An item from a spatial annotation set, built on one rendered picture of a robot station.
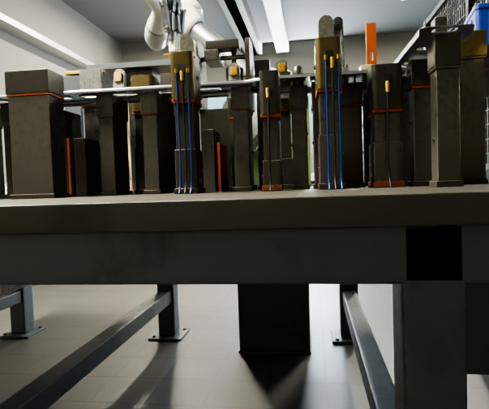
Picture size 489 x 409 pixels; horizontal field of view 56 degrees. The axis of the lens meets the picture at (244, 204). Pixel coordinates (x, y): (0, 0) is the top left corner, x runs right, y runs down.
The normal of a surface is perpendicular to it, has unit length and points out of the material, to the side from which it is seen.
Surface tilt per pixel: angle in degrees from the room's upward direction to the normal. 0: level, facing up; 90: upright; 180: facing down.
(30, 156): 90
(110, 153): 90
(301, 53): 90
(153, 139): 90
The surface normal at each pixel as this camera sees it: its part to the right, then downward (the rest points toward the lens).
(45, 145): -0.12, 0.04
